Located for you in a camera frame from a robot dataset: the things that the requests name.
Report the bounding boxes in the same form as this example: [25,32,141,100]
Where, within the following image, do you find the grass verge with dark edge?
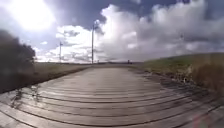
[0,61,92,94]

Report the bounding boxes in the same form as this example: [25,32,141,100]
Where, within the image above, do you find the thin pale lamp post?
[179,32,185,51]

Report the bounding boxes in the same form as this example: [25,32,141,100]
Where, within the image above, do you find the dark bushes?
[0,29,37,75]

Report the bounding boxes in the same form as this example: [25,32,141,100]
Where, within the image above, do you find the wooden plank boardwalk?
[0,66,224,128]

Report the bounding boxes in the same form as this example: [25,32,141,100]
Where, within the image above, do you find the short street lamp post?
[58,41,64,64]

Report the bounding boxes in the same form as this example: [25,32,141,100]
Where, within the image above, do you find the grassy embankment slope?
[131,52,224,98]

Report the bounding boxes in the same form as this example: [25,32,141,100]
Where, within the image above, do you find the tall street lamp post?
[90,22,100,65]

